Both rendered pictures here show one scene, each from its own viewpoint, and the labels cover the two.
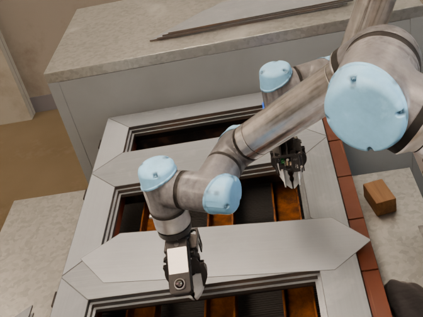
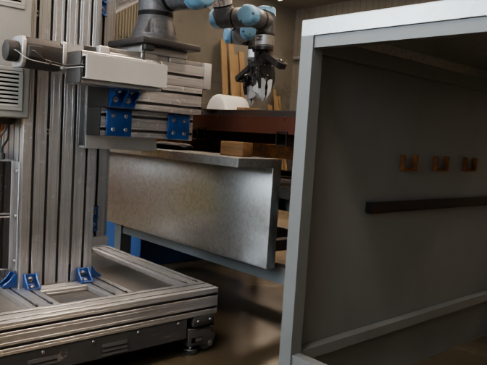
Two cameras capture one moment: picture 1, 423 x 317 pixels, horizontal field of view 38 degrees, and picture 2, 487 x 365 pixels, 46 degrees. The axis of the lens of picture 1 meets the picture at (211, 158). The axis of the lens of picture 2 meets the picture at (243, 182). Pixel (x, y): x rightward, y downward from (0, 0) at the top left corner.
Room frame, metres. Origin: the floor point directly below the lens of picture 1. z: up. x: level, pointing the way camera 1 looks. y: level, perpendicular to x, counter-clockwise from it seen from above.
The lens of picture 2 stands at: (2.61, -2.00, 0.75)
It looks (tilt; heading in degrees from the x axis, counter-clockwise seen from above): 5 degrees down; 128
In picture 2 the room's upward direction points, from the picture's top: 4 degrees clockwise
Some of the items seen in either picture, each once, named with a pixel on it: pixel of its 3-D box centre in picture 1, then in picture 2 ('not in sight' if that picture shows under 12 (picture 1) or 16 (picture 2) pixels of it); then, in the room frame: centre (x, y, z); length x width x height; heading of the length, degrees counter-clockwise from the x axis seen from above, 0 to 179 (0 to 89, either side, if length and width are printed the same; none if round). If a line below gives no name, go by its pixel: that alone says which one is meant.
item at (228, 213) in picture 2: not in sight; (165, 195); (0.85, -0.32, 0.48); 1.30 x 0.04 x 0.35; 171
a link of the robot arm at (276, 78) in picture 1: (278, 87); (265, 21); (1.23, -0.19, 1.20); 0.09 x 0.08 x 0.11; 97
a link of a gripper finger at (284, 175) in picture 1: (285, 178); (264, 90); (1.23, -0.17, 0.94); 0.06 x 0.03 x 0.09; 171
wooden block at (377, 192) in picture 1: (379, 197); (236, 148); (1.34, -0.45, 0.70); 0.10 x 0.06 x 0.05; 3
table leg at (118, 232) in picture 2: not in sight; (124, 211); (0.37, -0.14, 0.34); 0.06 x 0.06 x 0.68; 81
